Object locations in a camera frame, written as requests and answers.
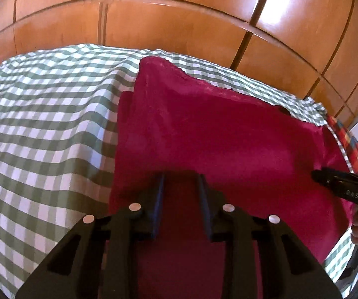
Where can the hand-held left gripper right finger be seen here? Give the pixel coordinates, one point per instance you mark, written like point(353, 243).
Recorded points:
point(204, 208)

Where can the green checked bedsheet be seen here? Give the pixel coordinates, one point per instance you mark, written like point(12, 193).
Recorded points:
point(41, 115)

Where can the wooden wardrobe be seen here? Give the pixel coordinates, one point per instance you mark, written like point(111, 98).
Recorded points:
point(179, 15)

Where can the multicolour plaid cloth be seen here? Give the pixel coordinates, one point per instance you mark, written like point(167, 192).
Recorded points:
point(350, 143)

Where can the red cloth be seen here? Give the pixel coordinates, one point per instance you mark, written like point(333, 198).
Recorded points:
point(213, 124)

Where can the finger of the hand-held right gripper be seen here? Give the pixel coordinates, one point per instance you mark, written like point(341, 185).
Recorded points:
point(338, 180)

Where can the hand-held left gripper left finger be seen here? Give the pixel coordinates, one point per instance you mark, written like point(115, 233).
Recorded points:
point(159, 208)

